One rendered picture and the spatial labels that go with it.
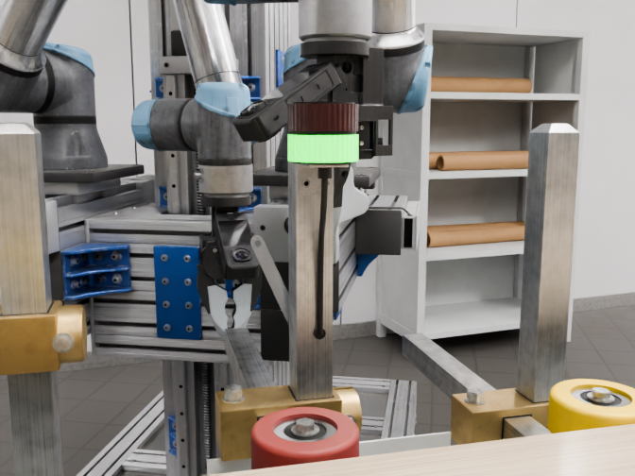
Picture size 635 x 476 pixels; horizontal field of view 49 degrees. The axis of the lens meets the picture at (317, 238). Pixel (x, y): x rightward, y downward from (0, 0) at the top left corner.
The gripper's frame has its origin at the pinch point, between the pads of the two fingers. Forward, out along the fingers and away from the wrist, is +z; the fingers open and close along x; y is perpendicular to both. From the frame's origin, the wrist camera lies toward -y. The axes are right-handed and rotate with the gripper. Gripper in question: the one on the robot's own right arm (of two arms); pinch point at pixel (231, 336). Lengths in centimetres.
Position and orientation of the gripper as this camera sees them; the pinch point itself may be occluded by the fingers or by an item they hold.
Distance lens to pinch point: 100.1
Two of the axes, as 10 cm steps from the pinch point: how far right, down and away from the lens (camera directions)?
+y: -2.4, -1.6, 9.6
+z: 0.0, 9.9, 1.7
